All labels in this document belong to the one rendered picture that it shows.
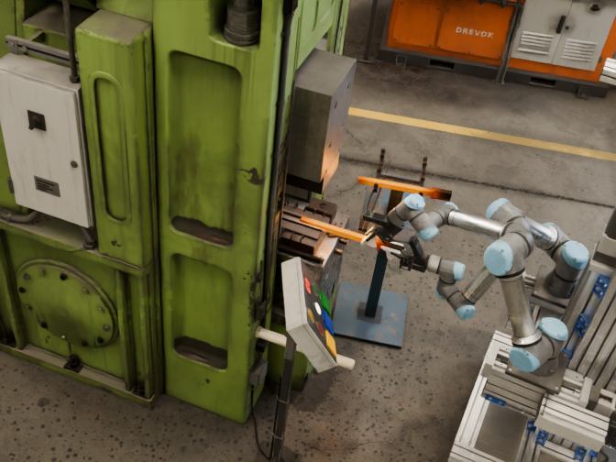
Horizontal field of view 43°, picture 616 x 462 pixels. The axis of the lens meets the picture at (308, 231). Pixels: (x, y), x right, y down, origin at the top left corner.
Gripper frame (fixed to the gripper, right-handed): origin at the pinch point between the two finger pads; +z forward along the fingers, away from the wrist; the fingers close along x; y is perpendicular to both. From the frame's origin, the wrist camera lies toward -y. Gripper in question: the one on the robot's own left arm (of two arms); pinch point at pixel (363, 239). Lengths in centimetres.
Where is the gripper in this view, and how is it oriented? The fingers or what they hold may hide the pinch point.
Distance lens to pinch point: 341.4
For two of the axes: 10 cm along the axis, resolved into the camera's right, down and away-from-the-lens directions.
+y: 7.7, 6.2, 1.6
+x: 3.4, -6.1, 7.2
